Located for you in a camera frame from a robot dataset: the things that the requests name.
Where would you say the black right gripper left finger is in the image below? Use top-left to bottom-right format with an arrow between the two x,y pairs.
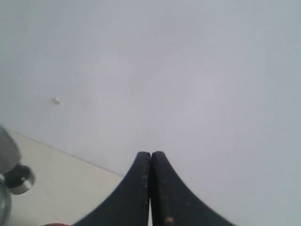
74,152 -> 151,226

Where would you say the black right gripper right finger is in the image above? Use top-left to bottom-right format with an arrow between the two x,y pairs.
150,152 -> 233,226

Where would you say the red dome push button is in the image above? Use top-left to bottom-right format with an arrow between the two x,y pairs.
42,223 -> 69,226

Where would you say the yellow black claw hammer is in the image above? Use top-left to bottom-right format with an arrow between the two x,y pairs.
0,126 -> 35,226

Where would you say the small white wall fragment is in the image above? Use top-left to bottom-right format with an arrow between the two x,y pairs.
51,97 -> 63,105

